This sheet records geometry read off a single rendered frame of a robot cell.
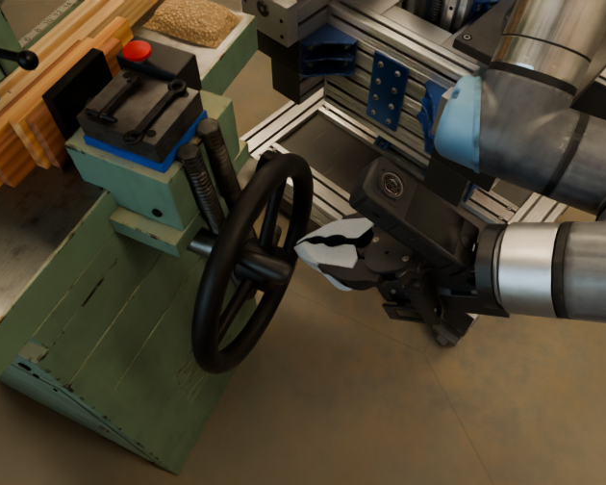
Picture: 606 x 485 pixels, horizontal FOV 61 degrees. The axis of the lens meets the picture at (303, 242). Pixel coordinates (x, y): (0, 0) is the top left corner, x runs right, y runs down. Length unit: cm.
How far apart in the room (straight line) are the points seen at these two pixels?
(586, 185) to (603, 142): 3
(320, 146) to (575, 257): 125
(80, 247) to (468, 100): 44
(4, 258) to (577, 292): 54
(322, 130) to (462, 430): 94
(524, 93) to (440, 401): 111
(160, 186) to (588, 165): 40
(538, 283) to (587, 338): 127
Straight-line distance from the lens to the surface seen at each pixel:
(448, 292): 48
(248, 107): 204
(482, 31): 101
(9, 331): 62
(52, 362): 70
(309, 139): 162
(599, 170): 47
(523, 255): 42
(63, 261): 63
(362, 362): 147
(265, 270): 52
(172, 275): 86
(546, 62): 47
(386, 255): 46
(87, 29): 81
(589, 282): 41
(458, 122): 47
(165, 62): 61
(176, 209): 59
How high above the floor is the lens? 137
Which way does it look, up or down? 57 degrees down
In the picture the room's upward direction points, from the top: straight up
